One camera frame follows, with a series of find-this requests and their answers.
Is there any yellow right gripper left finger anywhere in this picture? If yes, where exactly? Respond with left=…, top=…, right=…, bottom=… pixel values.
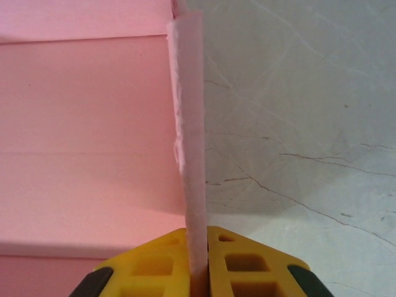
left=69, top=228, right=193, bottom=297

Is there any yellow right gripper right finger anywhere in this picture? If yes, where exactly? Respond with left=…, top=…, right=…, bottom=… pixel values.
left=205, top=225, right=335, bottom=297

